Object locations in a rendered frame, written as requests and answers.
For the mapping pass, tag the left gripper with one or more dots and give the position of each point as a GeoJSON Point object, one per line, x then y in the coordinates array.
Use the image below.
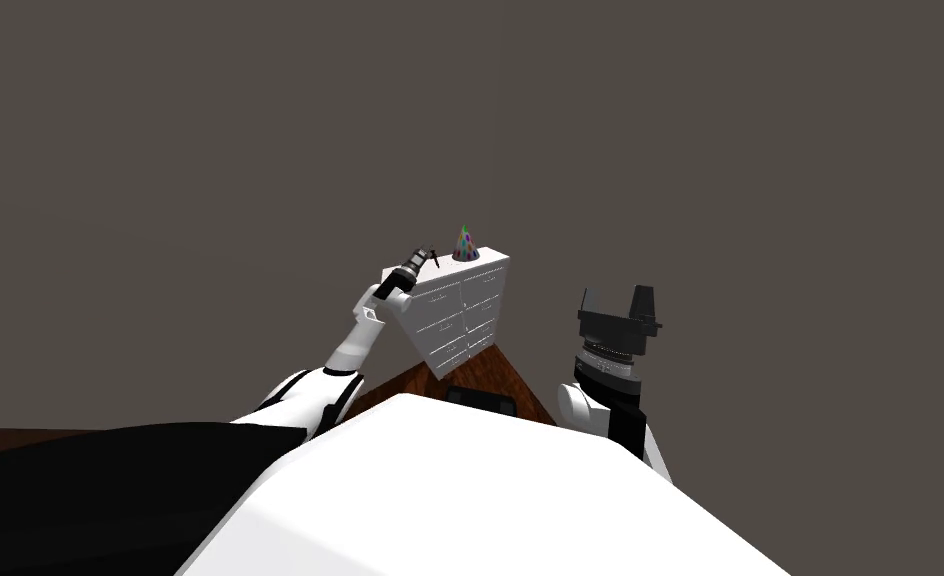
{"type": "Point", "coordinates": [417, 263]}

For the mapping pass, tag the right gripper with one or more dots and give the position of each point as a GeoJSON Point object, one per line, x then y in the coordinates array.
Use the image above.
{"type": "Point", "coordinates": [616, 330]}

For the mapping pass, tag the colourful dotted party hat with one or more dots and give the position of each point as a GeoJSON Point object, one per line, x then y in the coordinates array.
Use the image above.
{"type": "Point", "coordinates": [465, 246]}

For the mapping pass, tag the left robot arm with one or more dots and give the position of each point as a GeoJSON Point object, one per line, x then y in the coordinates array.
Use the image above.
{"type": "Point", "coordinates": [312, 396]}

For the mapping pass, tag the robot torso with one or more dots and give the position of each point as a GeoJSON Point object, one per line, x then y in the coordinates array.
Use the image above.
{"type": "Point", "coordinates": [472, 496]}

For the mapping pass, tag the white drawer cabinet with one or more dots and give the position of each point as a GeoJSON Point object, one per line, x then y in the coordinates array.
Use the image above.
{"type": "Point", "coordinates": [456, 320]}

